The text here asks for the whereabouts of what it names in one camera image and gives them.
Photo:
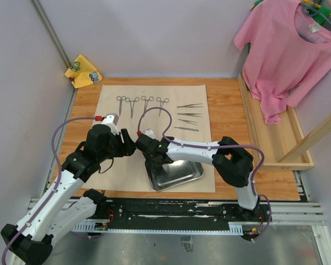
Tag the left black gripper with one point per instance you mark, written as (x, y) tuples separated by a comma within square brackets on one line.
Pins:
[(126, 148)]

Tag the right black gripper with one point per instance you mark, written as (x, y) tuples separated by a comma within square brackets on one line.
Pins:
[(155, 164)]

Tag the stainless steel tray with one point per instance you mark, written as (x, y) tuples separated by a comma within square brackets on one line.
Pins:
[(174, 174)]

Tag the steel scalpel handle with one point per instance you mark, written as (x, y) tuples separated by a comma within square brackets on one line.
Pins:
[(187, 129)]

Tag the steel surgical scissors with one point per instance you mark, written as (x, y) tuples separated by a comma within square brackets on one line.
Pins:
[(121, 99)]

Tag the steel hemostat clamp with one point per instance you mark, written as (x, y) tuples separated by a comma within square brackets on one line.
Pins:
[(146, 101)]

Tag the long steel hemostat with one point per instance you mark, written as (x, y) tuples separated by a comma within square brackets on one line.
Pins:
[(161, 103)]

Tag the steel surgical forceps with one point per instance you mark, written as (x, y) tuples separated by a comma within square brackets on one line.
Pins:
[(196, 105)]

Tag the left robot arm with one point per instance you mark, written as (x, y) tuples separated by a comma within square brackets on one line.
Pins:
[(33, 237)]

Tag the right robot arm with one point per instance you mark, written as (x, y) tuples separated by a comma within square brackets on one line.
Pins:
[(233, 163)]

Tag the yellow printed cloth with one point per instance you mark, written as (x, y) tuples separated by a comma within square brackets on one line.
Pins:
[(82, 73)]

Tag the pink t-shirt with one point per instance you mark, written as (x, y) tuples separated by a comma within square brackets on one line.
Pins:
[(289, 54)]

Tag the wooden pole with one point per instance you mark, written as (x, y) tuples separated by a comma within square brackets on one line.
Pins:
[(319, 132)]

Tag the green clothes hanger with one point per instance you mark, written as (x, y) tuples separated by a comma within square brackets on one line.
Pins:
[(316, 10)]

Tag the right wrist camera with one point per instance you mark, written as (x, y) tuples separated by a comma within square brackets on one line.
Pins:
[(147, 132)]

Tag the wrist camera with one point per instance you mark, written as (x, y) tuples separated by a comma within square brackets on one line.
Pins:
[(147, 132), (110, 121)]

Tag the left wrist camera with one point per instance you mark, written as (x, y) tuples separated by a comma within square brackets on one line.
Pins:
[(110, 121)]

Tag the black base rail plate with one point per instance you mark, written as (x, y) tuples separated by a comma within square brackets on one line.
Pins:
[(176, 214)]

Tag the wooden tray frame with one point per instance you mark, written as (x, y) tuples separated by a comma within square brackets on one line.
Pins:
[(274, 140)]

